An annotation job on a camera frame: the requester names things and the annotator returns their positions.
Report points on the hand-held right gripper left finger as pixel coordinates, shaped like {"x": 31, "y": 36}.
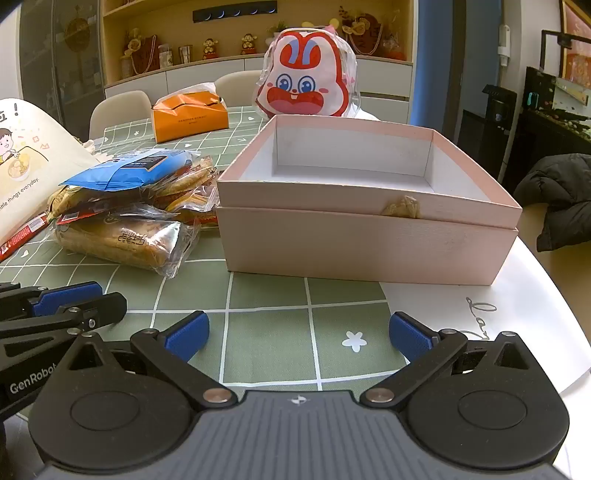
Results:
{"x": 189, "y": 334}

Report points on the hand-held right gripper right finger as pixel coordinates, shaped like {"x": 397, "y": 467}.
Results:
{"x": 408, "y": 334}

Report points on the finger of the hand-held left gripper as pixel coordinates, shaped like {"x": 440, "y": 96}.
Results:
{"x": 69, "y": 296}
{"x": 106, "y": 307}

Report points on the long bread packet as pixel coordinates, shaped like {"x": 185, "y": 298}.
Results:
{"x": 120, "y": 242}

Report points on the red snack packet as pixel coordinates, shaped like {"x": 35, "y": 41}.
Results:
{"x": 23, "y": 237}

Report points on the biscuit packet red edge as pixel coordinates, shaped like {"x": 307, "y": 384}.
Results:
{"x": 76, "y": 203}

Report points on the pink cardboard box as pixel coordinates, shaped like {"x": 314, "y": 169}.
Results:
{"x": 369, "y": 249}

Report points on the brown pastry packet orange edge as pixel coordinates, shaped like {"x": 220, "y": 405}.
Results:
{"x": 196, "y": 205}

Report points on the blue snack packet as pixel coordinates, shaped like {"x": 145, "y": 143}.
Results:
{"x": 134, "y": 168}

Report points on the round rice cracker packet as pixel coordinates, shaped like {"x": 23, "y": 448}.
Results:
{"x": 196, "y": 173}

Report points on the green checked tablecloth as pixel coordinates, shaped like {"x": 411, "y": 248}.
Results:
{"x": 277, "y": 314}

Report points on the beige cartoon tote bag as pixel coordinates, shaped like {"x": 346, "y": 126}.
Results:
{"x": 27, "y": 175}

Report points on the orange tissue box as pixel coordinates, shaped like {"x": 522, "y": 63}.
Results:
{"x": 189, "y": 117}

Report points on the black padded jacket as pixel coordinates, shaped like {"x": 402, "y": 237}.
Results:
{"x": 563, "y": 194}

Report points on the black floor appliance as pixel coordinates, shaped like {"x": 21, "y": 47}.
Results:
{"x": 494, "y": 129}

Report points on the glass door cabinet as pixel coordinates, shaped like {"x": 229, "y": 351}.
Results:
{"x": 60, "y": 69}

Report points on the aquarium on black stand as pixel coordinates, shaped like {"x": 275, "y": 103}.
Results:
{"x": 545, "y": 129}

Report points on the white sideboard cabinet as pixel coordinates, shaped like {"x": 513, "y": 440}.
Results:
{"x": 383, "y": 83}

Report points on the brown bag yellow flowers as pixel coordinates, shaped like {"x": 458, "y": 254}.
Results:
{"x": 364, "y": 32}
{"x": 141, "y": 53}

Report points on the small decorated jar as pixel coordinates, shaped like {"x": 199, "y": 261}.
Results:
{"x": 166, "y": 56}

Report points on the white red rabbit bag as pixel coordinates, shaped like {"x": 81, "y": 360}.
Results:
{"x": 300, "y": 83}

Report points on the monkey figurine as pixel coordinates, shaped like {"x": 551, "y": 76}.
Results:
{"x": 211, "y": 50}
{"x": 248, "y": 45}

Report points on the white vase with plant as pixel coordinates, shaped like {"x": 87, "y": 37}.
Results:
{"x": 278, "y": 34}

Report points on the black light bar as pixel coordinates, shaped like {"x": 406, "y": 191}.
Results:
{"x": 235, "y": 14}

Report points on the wooden display shelf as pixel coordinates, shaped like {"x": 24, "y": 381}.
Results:
{"x": 323, "y": 9}

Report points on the white wall device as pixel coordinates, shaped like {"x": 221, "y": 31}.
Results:
{"x": 504, "y": 46}

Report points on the framed wall picture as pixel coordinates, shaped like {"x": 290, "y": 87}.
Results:
{"x": 577, "y": 46}

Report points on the black aquarium light frame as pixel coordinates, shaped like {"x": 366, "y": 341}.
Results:
{"x": 561, "y": 37}

